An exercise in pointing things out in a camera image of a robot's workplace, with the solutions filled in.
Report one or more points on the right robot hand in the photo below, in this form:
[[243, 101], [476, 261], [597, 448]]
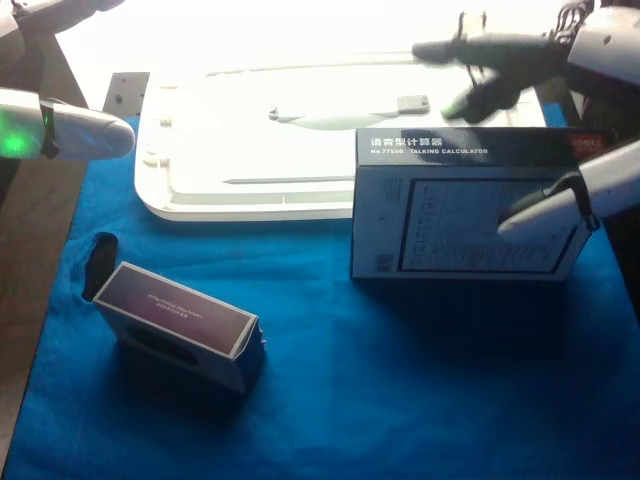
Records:
[[510, 55]]

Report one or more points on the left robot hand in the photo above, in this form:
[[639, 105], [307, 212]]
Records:
[[60, 12]]

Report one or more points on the calculator box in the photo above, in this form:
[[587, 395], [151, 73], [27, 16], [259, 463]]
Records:
[[450, 225]]

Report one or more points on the small maroon-top product box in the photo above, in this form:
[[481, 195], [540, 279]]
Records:
[[175, 310]]

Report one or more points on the white plastic tray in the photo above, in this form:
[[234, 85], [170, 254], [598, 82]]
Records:
[[200, 200]]

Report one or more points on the grey metal plate with holes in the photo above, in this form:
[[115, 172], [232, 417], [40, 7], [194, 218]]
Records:
[[125, 95]]

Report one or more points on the blue cloth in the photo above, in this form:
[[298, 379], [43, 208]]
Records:
[[380, 380]]

